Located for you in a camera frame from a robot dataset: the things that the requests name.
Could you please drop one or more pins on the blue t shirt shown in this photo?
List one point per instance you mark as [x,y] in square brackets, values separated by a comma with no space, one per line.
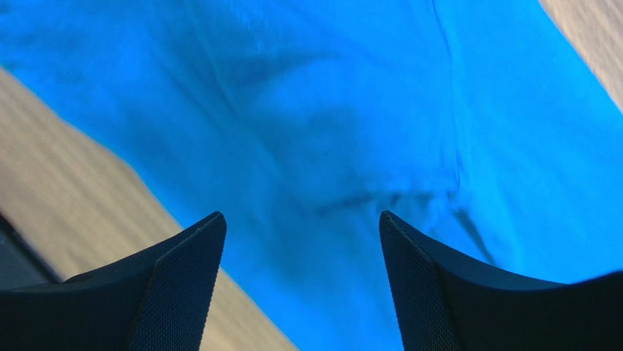
[301,121]

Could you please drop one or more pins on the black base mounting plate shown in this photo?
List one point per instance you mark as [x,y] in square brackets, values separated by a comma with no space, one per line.
[20,265]

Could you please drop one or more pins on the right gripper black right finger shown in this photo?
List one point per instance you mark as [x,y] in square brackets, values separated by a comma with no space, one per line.
[447,300]

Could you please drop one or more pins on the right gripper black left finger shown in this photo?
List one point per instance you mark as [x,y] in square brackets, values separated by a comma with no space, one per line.
[155,299]

